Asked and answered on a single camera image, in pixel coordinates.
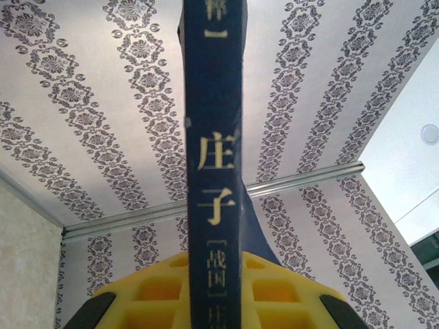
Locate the thin aluminium floor rail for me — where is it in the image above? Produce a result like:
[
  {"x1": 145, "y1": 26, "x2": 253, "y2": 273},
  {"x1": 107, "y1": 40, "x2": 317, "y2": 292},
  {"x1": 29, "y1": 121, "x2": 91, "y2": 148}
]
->
[{"x1": 0, "y1": 167, "x2": 66, "y2": 234}]

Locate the dark blue book yellow label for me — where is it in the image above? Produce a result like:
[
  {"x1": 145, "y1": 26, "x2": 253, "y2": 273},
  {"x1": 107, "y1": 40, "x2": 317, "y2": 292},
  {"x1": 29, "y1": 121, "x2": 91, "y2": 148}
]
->
[{"x1": 176, "y1": 0, "x2": 285, "y2": 329}]

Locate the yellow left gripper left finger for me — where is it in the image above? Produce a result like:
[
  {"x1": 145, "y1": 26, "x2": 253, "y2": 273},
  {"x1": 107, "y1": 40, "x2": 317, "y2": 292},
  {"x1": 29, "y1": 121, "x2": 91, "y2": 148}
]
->
[{"x1": 63, "y1": 252, "x2": 189, "y2": 329}]

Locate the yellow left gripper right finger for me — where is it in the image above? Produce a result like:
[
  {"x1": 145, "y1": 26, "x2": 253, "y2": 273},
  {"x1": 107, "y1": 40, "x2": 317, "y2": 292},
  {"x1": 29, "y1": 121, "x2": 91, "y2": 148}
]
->
[{"x1": 241, "y1": 252, "x2": 371, "y2": 329}]

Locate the round ceiling light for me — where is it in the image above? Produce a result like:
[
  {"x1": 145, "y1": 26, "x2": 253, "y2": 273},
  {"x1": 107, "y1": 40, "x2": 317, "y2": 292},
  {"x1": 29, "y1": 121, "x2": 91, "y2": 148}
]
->
[{"x1": 420, "y1": 123, "x2": 439, "y2": 145}]

